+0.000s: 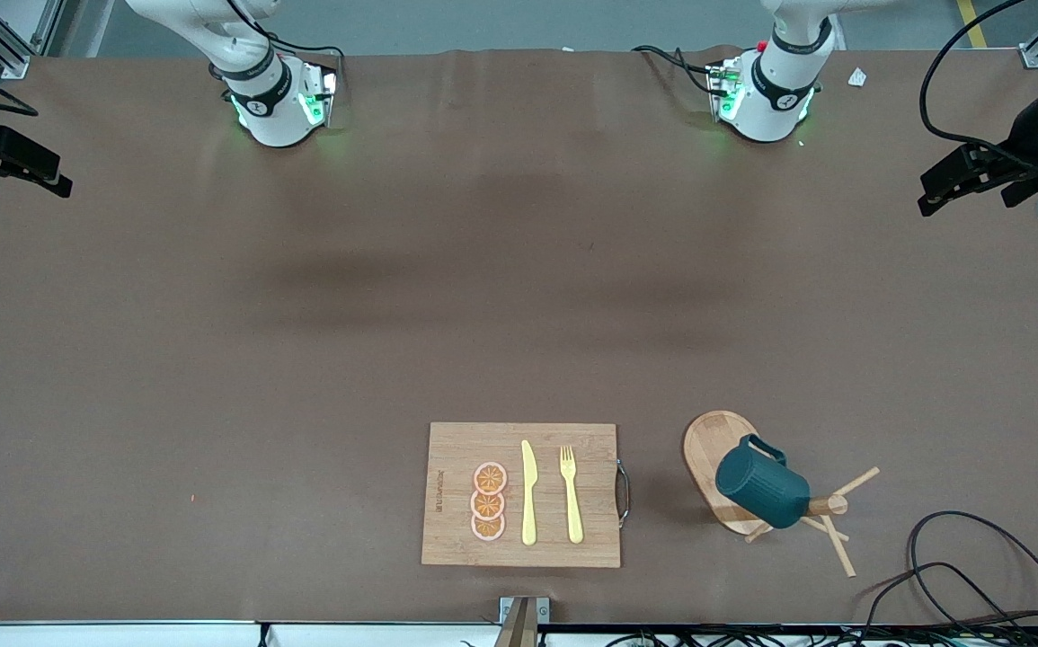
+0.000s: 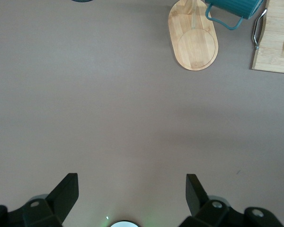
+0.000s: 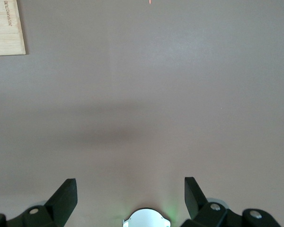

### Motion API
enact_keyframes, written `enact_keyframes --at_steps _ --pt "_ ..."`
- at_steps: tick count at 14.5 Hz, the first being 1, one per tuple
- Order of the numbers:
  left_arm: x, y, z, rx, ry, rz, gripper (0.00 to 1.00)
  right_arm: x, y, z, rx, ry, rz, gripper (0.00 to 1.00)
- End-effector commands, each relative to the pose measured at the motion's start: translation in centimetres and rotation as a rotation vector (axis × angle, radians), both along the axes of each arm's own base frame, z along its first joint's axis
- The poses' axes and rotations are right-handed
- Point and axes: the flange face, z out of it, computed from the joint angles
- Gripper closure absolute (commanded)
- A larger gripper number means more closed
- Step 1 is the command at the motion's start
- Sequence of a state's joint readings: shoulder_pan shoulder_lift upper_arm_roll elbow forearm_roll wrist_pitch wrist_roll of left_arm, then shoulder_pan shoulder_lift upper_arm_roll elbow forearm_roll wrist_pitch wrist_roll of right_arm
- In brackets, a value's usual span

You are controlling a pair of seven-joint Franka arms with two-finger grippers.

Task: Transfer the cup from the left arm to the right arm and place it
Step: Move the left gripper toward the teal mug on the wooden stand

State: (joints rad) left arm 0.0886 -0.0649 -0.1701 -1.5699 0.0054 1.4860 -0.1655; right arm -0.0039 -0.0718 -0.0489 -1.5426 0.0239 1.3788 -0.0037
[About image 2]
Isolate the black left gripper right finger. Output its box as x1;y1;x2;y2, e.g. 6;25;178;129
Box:
177;174;283;227

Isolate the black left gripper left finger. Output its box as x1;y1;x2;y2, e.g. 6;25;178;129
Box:
0;173;79;227

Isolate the dark teal ribbed cup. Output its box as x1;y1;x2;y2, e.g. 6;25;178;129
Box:
205;0;264;31

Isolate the wooden mug tree stand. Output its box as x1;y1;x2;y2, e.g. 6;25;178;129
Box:
168;0;219;71

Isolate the wooden cutting board with handle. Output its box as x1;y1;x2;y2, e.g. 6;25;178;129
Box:
251;0;284;75

